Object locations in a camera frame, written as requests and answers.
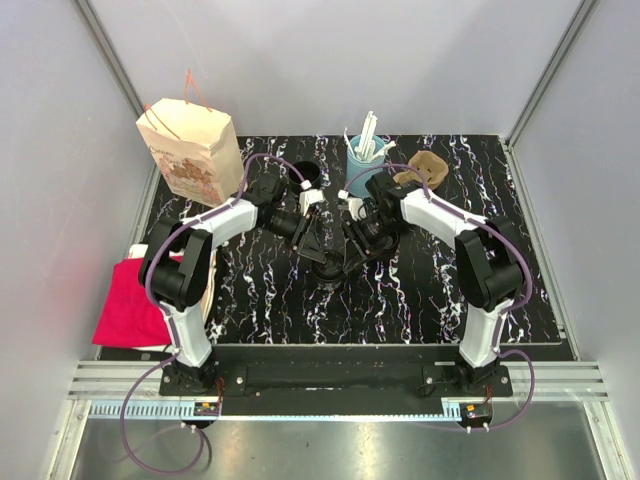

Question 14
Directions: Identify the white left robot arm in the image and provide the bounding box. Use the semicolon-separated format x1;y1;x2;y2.
139;175;340;396

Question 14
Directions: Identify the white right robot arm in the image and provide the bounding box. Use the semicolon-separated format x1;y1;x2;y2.
338;172;532;397

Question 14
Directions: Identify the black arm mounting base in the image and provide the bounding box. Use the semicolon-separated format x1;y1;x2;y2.
160;345;513;418

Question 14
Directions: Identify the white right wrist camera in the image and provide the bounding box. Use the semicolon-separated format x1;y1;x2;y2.
338;190;367;221

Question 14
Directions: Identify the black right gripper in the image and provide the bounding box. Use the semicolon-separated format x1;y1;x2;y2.
339;211;401;274

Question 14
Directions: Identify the left aluminium frame post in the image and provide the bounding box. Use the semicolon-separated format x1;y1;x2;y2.
71;0;143;117

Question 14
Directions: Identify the right aluminium frame post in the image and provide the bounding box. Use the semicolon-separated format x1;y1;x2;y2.
507;0;601;144

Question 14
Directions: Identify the printed paper takeout bag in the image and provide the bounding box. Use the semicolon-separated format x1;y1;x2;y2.
136;74;244;207

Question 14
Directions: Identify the light blue straw holder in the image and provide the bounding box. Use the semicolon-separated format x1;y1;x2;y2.
346;135;386;198

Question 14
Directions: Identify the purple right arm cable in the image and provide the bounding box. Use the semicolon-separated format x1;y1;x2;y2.
337;163;539;432

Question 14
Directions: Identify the stack of black cups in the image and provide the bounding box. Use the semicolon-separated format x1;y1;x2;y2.
288;161;322;196

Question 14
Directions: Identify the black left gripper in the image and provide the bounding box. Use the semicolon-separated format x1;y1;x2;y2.
262;212;326;265

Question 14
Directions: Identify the black paper coffee cup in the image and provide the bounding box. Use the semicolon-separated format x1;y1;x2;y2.
313;273;345;291

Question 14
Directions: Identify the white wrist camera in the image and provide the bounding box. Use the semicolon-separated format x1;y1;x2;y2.
298;180;325;216
338;190;367;221

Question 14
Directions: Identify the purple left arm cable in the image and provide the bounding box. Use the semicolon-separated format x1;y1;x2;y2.
118;153;314;475

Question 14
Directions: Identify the aluminium frame post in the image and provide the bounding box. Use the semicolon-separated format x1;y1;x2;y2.
507;0;601;144
71;0;143;117

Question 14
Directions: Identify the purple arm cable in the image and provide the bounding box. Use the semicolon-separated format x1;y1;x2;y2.
337;163;539;432
118;153;314;475

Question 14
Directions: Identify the brown pulp cup carrier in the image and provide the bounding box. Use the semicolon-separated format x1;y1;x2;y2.
394;150;449;190

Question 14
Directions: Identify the pink folded cloth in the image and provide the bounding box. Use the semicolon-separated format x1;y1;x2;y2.
92;258;171;348

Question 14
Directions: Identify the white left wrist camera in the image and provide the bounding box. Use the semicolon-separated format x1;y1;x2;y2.
298;180;325;216

